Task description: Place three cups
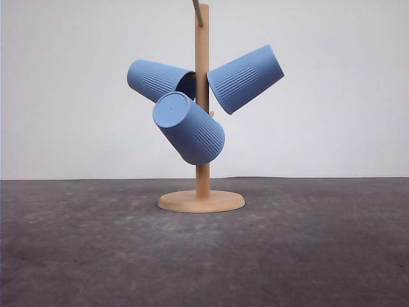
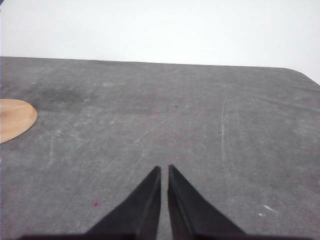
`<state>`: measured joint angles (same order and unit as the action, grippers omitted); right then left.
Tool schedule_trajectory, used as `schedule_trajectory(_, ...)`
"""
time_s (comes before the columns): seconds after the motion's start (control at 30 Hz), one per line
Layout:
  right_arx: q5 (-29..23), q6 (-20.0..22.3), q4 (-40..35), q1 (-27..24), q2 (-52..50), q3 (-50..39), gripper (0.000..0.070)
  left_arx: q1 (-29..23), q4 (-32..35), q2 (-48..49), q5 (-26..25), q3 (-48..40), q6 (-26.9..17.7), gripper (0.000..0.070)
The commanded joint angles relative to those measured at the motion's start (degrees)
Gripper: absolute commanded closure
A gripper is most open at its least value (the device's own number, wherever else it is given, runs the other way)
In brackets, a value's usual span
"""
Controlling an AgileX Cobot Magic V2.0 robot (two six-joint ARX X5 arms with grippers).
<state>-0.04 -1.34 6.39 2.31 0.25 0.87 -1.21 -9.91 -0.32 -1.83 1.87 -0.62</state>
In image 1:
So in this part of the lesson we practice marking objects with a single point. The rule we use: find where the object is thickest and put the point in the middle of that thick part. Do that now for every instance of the blue ribbed cup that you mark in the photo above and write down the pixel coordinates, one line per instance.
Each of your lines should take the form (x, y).
(193, 132)

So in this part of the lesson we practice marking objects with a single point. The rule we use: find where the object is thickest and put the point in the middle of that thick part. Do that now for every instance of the wooden cup tree stand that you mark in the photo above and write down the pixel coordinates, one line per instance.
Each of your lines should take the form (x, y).
(203, 200)

